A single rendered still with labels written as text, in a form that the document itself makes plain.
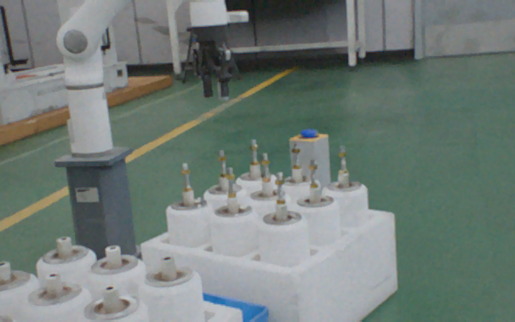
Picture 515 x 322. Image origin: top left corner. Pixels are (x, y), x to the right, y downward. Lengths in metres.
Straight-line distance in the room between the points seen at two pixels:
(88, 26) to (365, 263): 0.85
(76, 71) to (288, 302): 0.85
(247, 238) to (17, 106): 2.91
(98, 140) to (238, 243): 0.58
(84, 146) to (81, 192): 0.12
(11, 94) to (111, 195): 2.36
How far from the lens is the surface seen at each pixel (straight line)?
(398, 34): 6.54
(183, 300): 1.08
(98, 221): 1.83
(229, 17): 1.50
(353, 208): 1.48
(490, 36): 6.52
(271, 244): 1.30
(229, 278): 1.35
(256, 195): 1.48
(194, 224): 1.43
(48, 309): 1.08
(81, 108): 1.79
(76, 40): 1.76
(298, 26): 6.67
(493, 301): 1.60
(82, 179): 1.81
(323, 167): 1.74
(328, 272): 1.34
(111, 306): 1.02
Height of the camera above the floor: 0.66
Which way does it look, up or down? 13 degrees down
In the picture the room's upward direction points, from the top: 5 degrees counter-clockwise
